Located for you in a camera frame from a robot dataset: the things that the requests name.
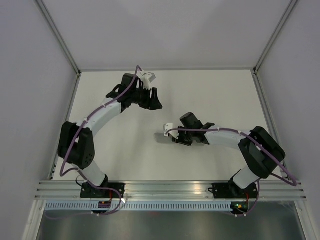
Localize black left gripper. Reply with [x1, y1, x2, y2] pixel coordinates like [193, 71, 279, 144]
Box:
[130, 85, 163, 112]

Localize grey cloth napkin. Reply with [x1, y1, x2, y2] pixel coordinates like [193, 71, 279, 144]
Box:
[153, 132, 174, 145]

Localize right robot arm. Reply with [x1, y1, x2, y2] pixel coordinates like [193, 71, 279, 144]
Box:
[164, 112, 286, 198]

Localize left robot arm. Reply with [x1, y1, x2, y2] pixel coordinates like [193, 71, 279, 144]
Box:
[57, 70, 163, 198]

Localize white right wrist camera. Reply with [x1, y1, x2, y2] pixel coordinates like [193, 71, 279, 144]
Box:
[163, 123, 179, 139]

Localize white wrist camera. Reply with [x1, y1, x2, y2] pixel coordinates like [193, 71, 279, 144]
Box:
[163, 123, 179, 139]
[139, 71, 156, 89]

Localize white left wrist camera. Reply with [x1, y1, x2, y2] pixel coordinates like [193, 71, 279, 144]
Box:
[139, 71, 156, 89]

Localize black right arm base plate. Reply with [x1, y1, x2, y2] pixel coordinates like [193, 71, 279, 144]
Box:
[210, 182, 258, 200]

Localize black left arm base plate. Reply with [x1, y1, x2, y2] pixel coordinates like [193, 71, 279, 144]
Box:
[80, 182, 126, 199]

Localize aluminium front rail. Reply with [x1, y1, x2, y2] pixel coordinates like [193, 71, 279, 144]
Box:
[34, 180, 307, 202]

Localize left aluminium frame post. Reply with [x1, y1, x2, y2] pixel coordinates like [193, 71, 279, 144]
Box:
[34, 0, 82, 76]

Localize aluminium frame post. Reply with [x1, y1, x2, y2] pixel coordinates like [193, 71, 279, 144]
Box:
[251, 0, 300, 75]
[34, 0, 82, 76]

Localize white slotted cable duct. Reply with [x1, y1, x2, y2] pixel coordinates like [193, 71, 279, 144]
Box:
[44, 200, 232, 212]

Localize right aluminium frame post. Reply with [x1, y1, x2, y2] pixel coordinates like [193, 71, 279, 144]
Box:
[251, 0, 300, 75]

